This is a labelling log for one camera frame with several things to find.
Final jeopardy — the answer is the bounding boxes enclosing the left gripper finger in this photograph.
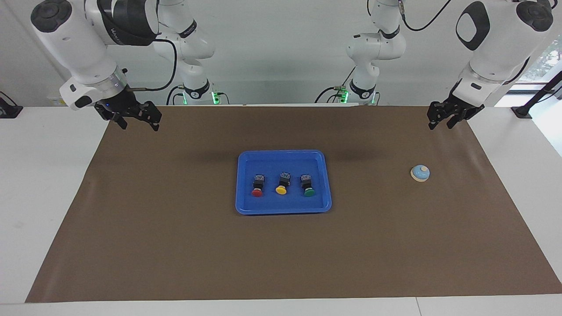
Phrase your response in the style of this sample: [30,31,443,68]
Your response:
[428,102,446,130]
[447,110,466,129]

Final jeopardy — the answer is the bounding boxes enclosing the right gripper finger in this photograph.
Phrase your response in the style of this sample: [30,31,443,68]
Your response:
[141,101,162,132]
[95,105,128,130]

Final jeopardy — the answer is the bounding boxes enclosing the light blue call bell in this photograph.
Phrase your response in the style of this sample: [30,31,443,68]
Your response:
[410,164,430,183]

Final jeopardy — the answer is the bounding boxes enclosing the red push button switch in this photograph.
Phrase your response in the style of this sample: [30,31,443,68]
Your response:
[252,174,267,198]

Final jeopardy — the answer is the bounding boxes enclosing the yellow push button switch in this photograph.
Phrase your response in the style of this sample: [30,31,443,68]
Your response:
[275,172,292,195]

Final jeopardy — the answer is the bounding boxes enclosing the green push button switch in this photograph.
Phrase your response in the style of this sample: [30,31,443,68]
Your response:
[300,174,316,198]

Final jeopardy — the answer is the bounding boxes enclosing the blue plastic tray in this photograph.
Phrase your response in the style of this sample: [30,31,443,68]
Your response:
[235,150,332,215]

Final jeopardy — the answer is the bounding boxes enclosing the window with green foliage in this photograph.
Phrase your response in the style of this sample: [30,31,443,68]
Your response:
[522,35,562,84]

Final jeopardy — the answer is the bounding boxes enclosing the brown table mat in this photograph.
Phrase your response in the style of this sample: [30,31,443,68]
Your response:
[25,105,562,303]

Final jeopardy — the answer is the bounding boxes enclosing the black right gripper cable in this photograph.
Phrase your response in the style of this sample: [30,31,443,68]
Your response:
[125,39,177,92]

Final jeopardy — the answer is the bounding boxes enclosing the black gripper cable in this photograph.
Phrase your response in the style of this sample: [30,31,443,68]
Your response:
[125,39,177,92]
[505,57,532,84]

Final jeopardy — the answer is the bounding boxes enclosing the black right arm base cable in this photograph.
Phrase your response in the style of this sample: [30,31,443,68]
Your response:
[166,85,185,106]

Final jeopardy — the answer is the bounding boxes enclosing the black arm base cable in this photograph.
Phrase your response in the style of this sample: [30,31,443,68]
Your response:
[314,66,355,104]
[166,85,185,106]

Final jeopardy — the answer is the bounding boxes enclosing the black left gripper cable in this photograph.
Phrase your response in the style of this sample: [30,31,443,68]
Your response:
[505,57,532,84]

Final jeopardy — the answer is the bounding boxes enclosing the black table clamp mount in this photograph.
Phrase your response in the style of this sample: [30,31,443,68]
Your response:
[0,91,23,119]

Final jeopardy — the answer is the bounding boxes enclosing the black left arm base cable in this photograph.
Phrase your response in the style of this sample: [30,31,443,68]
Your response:
[314,66,355,104]

